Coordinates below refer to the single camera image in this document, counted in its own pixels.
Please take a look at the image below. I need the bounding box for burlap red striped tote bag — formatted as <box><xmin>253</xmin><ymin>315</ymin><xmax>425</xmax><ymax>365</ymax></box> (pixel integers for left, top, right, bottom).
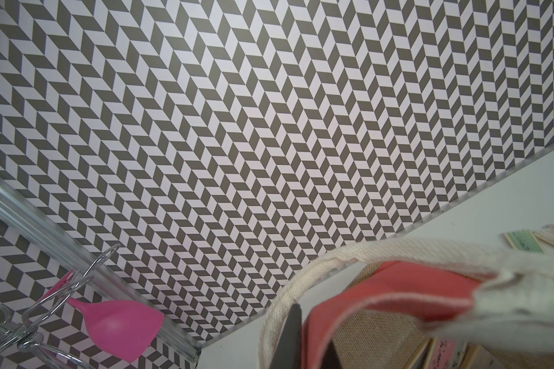
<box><xmin>258</xmin><ymin>238</ymin><xmax>554</xmax><ymax>368</ymax></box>

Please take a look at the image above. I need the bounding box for chrome stand with pink cups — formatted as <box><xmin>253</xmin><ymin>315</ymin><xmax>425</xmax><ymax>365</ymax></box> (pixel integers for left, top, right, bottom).
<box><xmin>0</xmin><ymin>244</ymin><xmax>165</xmax><ymax>368</ymax></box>

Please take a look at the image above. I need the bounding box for pink tassel fan in bag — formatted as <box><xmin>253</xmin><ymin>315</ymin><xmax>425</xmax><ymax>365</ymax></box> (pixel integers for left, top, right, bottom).
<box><xmin>423</xmin><ymin>338</ymin><xmax>456</xmax><ymax>369</ymax></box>

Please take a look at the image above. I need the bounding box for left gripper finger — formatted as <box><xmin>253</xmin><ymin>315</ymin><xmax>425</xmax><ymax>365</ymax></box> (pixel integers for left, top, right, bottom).
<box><xmin>269</xmin><ymin>304</ymin><xmax>303</xmax><ymax>369</ymax></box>

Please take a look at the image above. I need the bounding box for green tassel folding fan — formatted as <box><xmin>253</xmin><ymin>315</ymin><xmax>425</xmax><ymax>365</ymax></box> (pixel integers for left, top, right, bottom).
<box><xmin>504</xmin><ymin>230</ymin><xmax>545</xmax><ymax>254</ymax></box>

